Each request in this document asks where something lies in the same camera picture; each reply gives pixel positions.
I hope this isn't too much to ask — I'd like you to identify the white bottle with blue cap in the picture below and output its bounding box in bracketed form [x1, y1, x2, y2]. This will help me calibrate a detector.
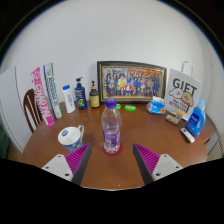
[62, 84, 77, 114]

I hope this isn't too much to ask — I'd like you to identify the clear purple-capped water bottle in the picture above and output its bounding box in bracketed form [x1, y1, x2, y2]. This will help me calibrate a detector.
[100, 97, 123, 154]

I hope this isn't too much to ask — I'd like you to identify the white green shuttlecock tube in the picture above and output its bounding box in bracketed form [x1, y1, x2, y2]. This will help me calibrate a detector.
[42, 62, 64, 120]

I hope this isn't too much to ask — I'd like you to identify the flat round red coaster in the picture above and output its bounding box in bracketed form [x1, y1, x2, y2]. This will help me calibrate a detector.
[102, 142, 124, 157]

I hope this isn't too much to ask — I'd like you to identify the pink shuttlecock tube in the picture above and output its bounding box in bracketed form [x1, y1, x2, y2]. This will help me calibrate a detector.
[30, 66, 55, 128]

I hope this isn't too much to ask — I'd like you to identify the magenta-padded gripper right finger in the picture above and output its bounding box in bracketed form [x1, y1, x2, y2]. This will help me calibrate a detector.
[132, 143, 184, 186]

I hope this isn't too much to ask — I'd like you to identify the dark blue pump bottle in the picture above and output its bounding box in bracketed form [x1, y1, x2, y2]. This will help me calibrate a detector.
[74, 76, 88, 110]

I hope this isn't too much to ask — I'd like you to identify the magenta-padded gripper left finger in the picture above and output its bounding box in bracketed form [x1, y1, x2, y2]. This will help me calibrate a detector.
[40, 143, 92, 185]

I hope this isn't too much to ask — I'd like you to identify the white remote control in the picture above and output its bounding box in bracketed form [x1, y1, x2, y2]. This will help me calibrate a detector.
[180, 127, 196, 144]

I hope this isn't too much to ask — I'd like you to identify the white mug with blue print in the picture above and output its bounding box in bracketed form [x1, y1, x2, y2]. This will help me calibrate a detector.
[57, 124, 85, 153]

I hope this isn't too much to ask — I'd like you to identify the white paper gift bag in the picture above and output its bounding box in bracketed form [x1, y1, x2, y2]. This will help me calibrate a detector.
[164, 60, 204, 122]

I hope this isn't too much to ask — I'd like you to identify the blue detergent bottle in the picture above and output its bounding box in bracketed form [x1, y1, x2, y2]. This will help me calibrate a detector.
[185, 98, 207, 137]

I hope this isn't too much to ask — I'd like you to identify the green plastic crate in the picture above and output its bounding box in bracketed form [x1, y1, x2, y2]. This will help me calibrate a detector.
[0, 124, 9, 159]

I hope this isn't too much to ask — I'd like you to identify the white refrigerator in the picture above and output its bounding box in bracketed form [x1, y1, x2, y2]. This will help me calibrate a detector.
[0, 66, 34, 154]

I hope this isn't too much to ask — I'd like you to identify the blue tissue pack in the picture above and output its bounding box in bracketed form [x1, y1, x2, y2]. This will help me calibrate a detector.
[145, 96, 167, 115]

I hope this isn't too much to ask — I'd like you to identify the dark wooden chair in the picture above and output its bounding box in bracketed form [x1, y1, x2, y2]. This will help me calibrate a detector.
[22, 88, 44, 134]

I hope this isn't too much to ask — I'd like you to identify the amber pump bottle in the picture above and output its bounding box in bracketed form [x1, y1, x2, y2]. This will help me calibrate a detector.
[88, 80, 101, 109]

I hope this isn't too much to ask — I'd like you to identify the framed group photo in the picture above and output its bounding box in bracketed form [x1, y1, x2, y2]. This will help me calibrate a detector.
[96, 60, 168, 104]

